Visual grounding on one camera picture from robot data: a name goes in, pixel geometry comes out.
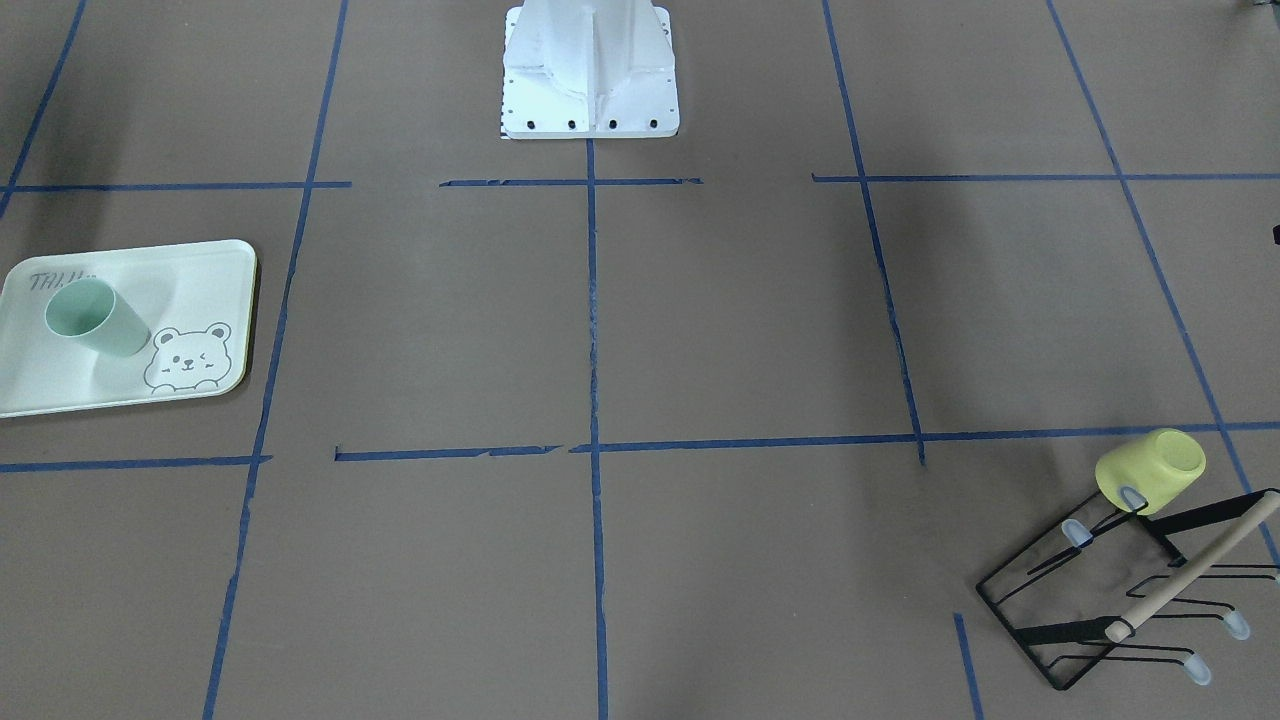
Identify pale green plastic cup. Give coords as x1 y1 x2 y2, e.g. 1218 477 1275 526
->
44 277 150 357

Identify yellow plastic cup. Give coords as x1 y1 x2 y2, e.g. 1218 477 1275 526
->
1094 428 1207 516

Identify white bear print tray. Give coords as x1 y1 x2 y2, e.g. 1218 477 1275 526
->
1 240 259 418

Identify white metal mount base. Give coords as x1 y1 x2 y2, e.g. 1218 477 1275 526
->
500 1 681 140

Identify black wire cup rack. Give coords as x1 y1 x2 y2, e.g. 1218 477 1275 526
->
975 488 1277 691

